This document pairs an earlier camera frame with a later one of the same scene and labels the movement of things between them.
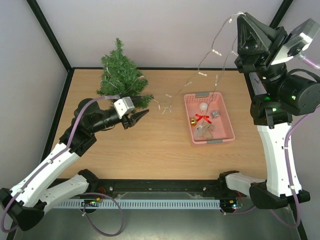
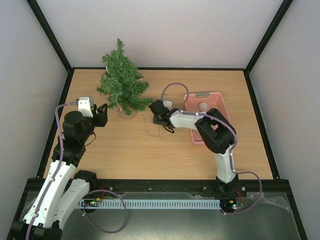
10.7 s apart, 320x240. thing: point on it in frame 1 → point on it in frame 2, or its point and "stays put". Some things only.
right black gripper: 260,56 → 158,110
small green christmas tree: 121,75 stays put
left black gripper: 133,119 → 102,118
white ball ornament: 203,106 stays put
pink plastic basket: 207,118 stays put
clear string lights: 225,25 → 122,91
